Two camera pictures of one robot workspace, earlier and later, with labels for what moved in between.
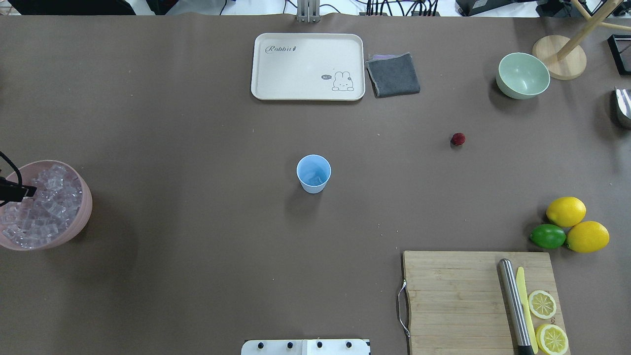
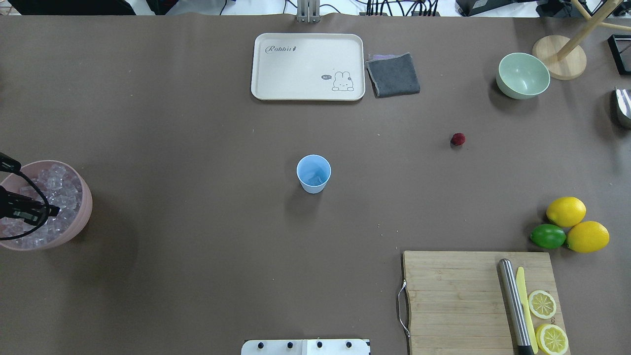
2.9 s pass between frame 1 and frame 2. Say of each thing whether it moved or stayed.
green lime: stayed
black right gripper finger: moved
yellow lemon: stayed
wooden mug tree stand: stayed
